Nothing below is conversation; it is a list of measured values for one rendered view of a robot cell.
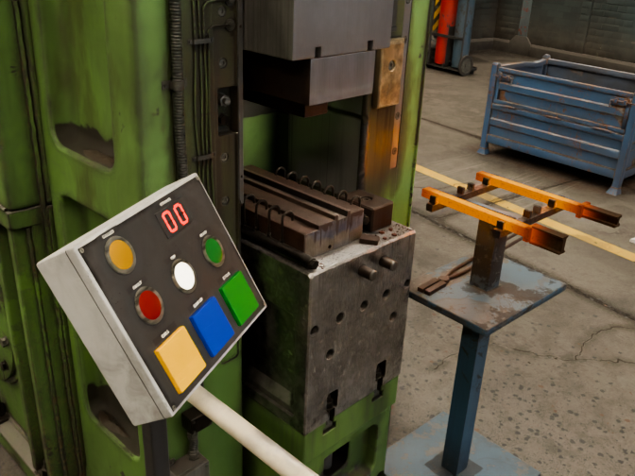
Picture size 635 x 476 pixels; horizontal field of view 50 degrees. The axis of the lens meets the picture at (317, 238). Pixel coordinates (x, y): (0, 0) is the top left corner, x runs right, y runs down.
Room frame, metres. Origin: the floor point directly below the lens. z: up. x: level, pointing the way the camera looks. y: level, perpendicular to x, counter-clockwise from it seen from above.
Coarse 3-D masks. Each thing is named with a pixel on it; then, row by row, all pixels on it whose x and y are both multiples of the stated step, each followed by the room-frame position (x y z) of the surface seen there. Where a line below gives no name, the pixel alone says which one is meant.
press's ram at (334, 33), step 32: (256, 0) 1.41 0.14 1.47; (288, 0) 1.34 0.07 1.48; (320, 0) 1.38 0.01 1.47; (352, 0) 1.45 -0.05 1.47; (384, 0) 1.52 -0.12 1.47; (256, 32) 1.41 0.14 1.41; (288, 32) 1.34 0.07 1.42; (320, 32) 1.39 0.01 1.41; (352, 32) 1.46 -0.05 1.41; (384, 32) 1.53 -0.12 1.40
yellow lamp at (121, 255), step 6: (114, 246) 0.87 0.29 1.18; (120, 246) 0.88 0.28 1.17; (126, 246) 0.89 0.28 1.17; (114, 252) 0.86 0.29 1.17; (120, 252) 0.87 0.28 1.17; (126, 252) 0.88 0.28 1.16; (114, 258) 0.85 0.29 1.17; (120, 258) 0.86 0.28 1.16; (126, 258) 0.87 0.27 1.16; (132, 258) 0.88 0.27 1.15; (120, 264) 0.86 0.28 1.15; (126, 264) 0.86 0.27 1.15
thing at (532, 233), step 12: (432, 192) 1.71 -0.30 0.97; (444, 204) 1.67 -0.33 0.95; (456, 204) 1.64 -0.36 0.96; (468, 204) 1.63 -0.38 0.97; (480, 216) 1.58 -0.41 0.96; (492, 216) 1.56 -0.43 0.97; (504, 216) 1.55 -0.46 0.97; (516, 228) 1.50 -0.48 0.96; (528, 228) 1.48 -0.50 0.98; (540, 228) 1.47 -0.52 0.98; (528, 240) 1.47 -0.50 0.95; (540, 240) 1.46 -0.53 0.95; (552, 240) 1.44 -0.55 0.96; (564, 240) 1.42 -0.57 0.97
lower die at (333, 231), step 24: (264, 192) 1.60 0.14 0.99; (312, 192) 1.61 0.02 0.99; (264, 216) 1.46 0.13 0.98; (288, 216) 1.47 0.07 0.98; (312, 216) 1.45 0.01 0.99; (336, 216) 1.44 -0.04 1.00; (360, 216) 1.51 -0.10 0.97; (288, 240) 1.40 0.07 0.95; (312, 240) 1.39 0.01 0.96; (336, 240) 1.45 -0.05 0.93
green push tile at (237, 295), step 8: (240, 272) 1.06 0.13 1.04; (232, 280) 1.03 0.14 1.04; (240, 280) 1.05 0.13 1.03; (224, 288) 1.00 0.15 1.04; (232, 288) 1.02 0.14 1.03; (240, 288) 1.04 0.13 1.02; (248, 288) 1.06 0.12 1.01; (224, 296) 1.00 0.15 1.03; (232, 296) 1.01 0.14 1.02; (240, 296) 1.03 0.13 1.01; (248, 296) 1.05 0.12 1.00; (232, 304) 1.00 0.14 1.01; (240, 304) 1.02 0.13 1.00; (248, 304) 1.03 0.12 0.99; (256, 304) 1.05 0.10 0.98; (232, 312) 0.99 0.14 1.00; (240, 312) 1.00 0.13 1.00; (248, 312) 1.02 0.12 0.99; (240, 320) 0.99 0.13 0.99
